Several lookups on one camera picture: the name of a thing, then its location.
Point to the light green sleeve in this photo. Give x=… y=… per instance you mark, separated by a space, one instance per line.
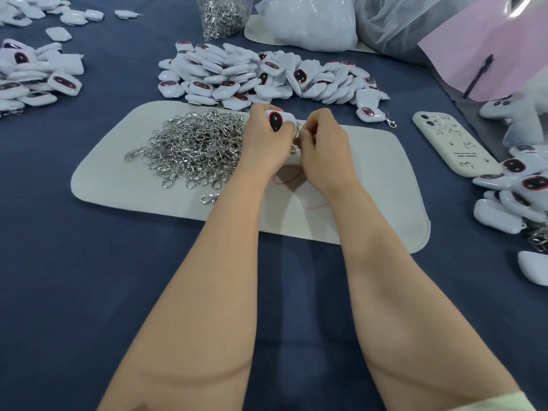
x=516 y=402

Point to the blue tablecloth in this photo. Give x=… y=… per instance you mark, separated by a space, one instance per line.
x=85 y=273

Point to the person's right hand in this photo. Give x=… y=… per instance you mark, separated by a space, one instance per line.
x=329 y=162

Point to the black pen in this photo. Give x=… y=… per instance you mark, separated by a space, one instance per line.
x=479 y=74

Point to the pink paper sheet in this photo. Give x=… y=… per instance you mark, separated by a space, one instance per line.
x=505 y=51

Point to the person's right forearm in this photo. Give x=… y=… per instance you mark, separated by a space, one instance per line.
x=398 y=303

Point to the clear bag of silver clasps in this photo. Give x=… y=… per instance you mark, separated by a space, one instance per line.
x=222 y=14

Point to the white charm with black face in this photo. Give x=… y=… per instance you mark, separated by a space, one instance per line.
x=276 y=119

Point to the person's left forearm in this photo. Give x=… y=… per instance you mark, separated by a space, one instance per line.
x=205 y=286

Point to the person's right fingers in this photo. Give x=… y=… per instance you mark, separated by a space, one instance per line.
x=317 y=128

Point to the white plastic bag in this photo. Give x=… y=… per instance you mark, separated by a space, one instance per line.
x=308 y=21

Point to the plain white charm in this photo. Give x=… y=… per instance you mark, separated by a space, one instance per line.
x=58 y=33
x=534 y=269

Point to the red rubber band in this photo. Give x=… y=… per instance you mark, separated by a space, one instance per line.
x=275 y=178

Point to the silver lobster clasp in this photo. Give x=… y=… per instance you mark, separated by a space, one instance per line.
x=299 y=131

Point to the translucent plastic bag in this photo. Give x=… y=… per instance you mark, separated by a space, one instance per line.
x=385 y=21

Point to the person's left fingers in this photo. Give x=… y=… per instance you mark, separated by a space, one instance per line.
x=257 y=119

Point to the phone in cream case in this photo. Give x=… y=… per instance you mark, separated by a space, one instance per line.
x=458 y=145

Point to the pile of white face charms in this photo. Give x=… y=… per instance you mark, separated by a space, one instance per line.
x=518 y=188
x=257 y=76
x=34 y=6
x=34 y=76

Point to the pile of silver clasps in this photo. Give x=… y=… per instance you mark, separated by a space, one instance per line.
x=197 y=145

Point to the white charm with silver clasp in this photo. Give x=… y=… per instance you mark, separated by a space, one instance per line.
x=369 y=112
x=126 y=13

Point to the person's left hand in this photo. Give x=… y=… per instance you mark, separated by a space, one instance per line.
x=261 y=149

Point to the white plush toy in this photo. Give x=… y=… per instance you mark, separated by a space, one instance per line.
x=518 y=115

